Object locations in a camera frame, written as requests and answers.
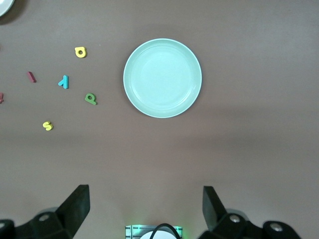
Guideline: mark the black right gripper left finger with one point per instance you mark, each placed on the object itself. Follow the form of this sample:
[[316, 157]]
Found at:
[[72, 209]]

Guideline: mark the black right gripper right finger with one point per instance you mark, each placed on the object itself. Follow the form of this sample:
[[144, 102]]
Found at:
[[216, 216]]

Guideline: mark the green foam letter p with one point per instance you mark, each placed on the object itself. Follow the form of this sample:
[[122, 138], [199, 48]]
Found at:
[[92, 100]]

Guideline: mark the light blue foam letter y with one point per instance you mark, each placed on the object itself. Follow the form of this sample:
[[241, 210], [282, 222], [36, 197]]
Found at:
[[65, 82]]

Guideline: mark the yellow foam letter a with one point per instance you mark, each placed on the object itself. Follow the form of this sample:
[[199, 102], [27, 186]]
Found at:
[[77, 54]]

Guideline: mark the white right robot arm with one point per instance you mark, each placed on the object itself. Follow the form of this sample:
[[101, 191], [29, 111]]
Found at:
[[162, 235]]

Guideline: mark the yellow foam letter s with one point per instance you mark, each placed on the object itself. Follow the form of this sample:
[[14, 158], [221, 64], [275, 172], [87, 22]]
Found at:
[[47, 126]]

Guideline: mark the brown table cover sheet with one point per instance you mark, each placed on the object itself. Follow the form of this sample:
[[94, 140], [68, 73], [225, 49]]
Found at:
[[249, 99]]

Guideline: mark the pink foam letter f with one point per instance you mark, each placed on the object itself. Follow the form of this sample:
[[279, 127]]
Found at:
[[1, 98]]

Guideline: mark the dark red foam letter i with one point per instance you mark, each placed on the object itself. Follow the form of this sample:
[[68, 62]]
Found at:
[[31, 77]]

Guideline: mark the light green plastic plate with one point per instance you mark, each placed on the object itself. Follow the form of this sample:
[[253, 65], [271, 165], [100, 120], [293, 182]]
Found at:
[[162, 78]]

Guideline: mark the beige plastic plate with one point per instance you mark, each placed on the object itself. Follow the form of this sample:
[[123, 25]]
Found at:
[[5, 6]]

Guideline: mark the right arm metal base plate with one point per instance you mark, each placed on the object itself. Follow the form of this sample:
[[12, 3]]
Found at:
[[128, 231]]

